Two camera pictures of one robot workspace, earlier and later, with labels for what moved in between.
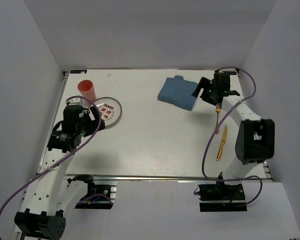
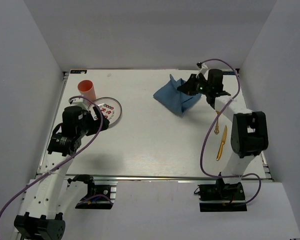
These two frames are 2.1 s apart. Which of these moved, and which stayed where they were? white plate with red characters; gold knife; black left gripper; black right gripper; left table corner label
Moved: black right gripper
Stayed: left table corner label; gold knife; white plate with red characters; black left gripper
